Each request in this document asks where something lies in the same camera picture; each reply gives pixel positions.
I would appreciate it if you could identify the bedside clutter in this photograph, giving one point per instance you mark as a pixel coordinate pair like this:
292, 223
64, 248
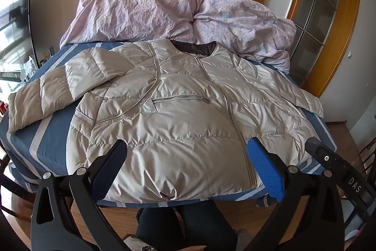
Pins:
38, 62

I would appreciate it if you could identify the person's legs in dark pants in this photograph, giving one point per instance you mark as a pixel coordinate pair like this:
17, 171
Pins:
202, 224

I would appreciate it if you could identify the black flat screen television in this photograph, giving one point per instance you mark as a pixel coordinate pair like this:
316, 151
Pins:
14, 18

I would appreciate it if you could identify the crumpled purple quilt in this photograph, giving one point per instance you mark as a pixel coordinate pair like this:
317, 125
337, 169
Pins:
152, 12

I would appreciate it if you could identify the dark wooden chair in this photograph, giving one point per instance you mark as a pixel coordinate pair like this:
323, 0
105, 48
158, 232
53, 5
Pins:
367, 154

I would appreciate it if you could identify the wooden framed glass door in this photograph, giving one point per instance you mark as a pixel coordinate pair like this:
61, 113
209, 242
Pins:
320, 12

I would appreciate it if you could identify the beige puffer jacket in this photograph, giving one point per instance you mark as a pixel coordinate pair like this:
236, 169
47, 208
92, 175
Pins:
182, 121

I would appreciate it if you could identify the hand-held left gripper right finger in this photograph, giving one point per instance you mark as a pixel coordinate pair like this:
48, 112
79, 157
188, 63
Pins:
268, 171

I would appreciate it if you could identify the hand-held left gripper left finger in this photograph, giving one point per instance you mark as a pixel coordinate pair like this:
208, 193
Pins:
110, 171

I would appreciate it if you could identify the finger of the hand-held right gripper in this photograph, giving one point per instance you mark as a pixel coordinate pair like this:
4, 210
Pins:
321, 152

